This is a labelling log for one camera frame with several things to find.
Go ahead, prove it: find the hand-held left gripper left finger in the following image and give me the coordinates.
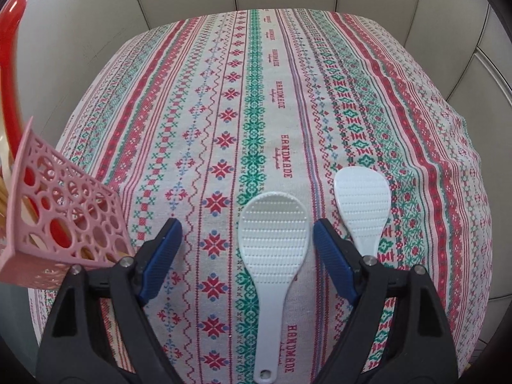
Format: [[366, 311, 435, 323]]
[[35, 218, 185, 384]]

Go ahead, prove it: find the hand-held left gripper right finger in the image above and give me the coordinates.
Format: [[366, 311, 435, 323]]
[[313, 219, 460, 384]]

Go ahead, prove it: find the white plastic rice spoon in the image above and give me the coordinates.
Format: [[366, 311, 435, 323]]
[[238, 191, 310, 382], [333, 167, 392, 259]]

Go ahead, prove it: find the pink perforated plastic basket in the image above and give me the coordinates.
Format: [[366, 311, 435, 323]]
[[0, 117, 137, 289]]

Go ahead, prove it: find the red plastic spoon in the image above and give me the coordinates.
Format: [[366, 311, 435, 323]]
[[0, 0, 78, 267]]

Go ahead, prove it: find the striped patterned tablecloth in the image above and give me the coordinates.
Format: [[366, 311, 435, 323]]
[[30, 8, 492, 384]]

